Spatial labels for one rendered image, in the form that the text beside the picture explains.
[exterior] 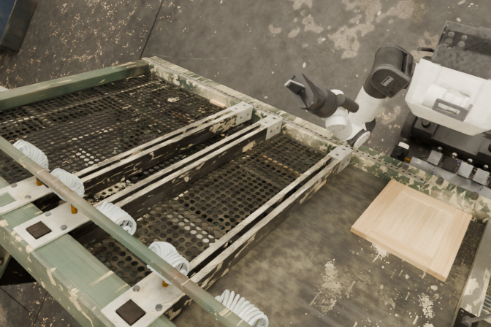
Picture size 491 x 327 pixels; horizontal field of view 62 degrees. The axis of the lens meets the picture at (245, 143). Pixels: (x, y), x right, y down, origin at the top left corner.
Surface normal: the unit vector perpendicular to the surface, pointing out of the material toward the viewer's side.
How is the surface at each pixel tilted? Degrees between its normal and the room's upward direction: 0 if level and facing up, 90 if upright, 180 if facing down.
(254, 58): 0
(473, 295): 56
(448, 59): 23
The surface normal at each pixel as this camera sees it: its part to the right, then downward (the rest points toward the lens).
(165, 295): 0.14, -0.86
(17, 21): 0.86, 0.23
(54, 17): -0.42, -0.20
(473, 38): -0.56, 0.17
